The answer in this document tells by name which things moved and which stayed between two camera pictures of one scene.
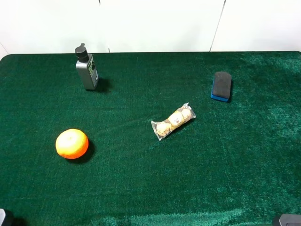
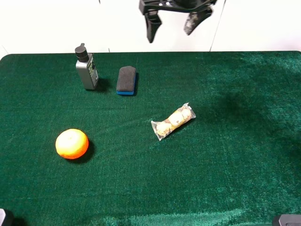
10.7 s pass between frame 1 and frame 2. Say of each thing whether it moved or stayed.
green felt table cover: stayed
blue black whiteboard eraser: moved
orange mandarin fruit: stayed
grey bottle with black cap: stayed
